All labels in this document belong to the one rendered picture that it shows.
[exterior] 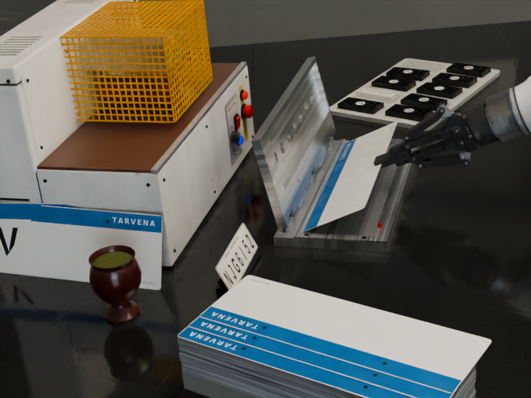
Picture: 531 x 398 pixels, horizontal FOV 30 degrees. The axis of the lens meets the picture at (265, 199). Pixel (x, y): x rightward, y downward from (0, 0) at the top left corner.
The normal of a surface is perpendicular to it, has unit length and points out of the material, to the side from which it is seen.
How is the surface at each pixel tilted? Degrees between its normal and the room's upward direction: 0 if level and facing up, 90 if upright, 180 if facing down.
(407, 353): 0
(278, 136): 78
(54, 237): 69
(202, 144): 90
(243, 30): 90
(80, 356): 0
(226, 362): 90
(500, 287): 0
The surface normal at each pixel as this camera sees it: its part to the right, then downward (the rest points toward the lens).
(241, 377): -0.55, 0.42
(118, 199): -0.26, 0.45
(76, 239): -0.33, 0.10
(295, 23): 0.00, 0.45
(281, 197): 0.92, -0.14
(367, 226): -0.09, -0.89
